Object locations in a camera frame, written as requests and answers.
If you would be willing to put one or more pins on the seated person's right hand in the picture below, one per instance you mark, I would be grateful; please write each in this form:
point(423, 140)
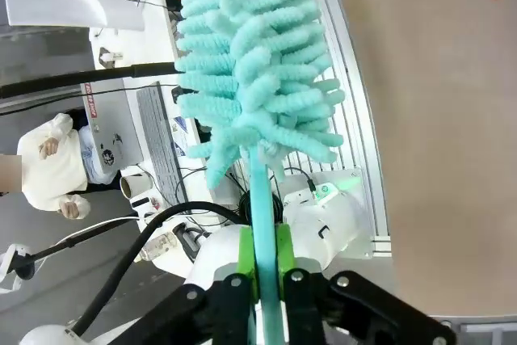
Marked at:
point(70, 209)

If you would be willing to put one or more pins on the silver laptop with stickers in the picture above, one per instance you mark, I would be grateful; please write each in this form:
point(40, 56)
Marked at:
point(111, 131)

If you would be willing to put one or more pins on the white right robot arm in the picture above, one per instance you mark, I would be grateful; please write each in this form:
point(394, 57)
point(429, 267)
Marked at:
point(319, 224)

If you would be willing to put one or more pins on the clear plastic bottle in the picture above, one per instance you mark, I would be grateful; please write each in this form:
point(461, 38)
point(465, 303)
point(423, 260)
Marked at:
point(159, 246)

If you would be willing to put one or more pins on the seated person's left hand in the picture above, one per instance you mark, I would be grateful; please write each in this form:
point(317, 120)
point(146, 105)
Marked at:
point(49, 148)

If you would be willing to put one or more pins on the aluminium rail frame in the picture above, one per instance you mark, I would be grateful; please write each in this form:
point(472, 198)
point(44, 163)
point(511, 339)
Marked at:
point(355, 119)

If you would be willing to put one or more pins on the white computer desk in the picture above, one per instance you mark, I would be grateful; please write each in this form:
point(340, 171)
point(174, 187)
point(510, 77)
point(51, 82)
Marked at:
point(133, 50)

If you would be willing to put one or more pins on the paper coffee cup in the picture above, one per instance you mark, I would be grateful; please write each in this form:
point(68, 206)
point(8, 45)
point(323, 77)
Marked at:
point(135, 186)

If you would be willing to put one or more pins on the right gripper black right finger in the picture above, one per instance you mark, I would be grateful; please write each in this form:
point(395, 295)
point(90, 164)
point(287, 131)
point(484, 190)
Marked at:
point(343, 312)

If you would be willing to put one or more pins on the teal chenille duster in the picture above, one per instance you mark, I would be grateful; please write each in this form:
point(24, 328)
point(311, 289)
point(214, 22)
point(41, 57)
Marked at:
point(258, 58)

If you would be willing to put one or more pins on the person in white clothes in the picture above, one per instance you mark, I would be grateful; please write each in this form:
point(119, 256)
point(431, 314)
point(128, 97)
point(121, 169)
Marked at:
point(44, 179)

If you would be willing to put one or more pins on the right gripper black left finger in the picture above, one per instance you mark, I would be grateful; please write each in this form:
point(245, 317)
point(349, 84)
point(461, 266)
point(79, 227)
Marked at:
point(218, 308)

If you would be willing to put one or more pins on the grey computer keyboard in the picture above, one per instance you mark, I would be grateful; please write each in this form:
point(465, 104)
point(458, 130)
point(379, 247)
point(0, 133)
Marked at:
point(161, 143)

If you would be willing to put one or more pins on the black tripod pole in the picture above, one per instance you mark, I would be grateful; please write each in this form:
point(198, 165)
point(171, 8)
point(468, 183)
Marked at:
point(81, 78)

